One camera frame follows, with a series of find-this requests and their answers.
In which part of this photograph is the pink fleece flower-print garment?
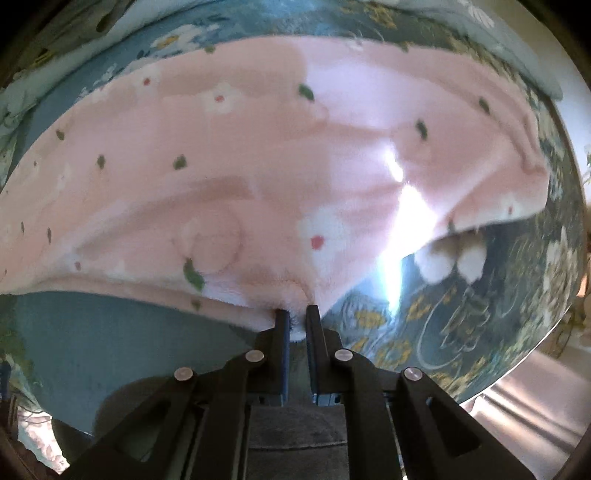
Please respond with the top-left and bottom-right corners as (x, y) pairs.
(0, 36), (550, 342)

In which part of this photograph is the dark teal floral blanket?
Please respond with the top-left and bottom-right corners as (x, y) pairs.
(0, 0), (588, 446)

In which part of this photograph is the green daisy-print quilt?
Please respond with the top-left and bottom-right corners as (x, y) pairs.
(0, 0), (565, 139)

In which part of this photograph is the grey floral bed sheet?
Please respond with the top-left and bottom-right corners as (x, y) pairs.
(14, 408), (70, 474)

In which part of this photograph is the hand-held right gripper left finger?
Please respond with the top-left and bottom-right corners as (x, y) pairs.
(60, 308), (293, 480)

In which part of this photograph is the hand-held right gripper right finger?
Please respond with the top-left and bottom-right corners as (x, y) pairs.
(305, 304), (525, 480)

